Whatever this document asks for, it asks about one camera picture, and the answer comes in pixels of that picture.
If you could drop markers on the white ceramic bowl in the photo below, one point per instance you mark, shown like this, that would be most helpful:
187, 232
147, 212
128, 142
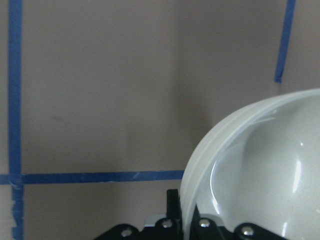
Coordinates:
259, 165

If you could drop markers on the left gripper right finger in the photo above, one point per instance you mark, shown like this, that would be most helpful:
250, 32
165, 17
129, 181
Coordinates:
204, 228

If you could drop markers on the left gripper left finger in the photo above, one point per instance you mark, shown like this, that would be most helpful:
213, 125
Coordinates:
165, 228

